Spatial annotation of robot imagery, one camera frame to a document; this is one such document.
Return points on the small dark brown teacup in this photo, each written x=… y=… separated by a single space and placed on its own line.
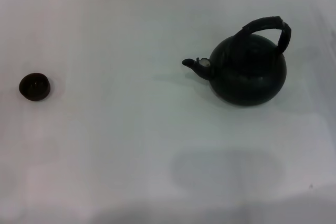
x=34 y=87

